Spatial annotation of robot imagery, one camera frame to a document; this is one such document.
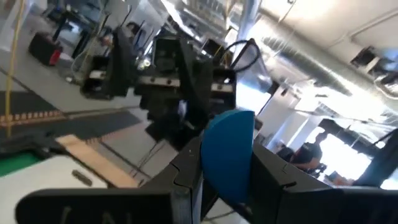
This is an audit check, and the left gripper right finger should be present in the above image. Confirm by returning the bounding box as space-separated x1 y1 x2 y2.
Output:
248 141 398 224

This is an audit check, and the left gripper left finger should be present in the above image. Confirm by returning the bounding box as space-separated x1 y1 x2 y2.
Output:
15 136 203 224

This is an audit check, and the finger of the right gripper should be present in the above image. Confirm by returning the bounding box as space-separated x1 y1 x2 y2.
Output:
106 27 137 99
178 39 215 127

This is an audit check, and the blue semicircle block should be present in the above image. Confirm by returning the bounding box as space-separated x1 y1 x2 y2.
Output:
200 110 256 205

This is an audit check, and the person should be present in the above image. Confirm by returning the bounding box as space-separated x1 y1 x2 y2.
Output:
276 132 327 180

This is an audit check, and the light wooden base board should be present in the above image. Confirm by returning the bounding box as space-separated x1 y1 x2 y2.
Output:
55 133 139 189

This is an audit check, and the black case with red side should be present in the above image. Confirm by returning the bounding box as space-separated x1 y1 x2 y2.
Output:
27 30 63 67

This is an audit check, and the clear plastic bin right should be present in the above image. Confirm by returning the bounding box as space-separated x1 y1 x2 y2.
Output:
0 154 108 224

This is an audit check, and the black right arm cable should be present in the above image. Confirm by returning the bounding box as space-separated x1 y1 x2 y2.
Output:
223 39 261 73

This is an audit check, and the yellow hanging cable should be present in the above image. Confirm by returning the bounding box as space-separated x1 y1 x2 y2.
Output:
4 0 25 138

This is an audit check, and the silver ventilation duct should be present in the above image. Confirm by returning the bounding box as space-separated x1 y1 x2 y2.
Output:
262 36 354 97

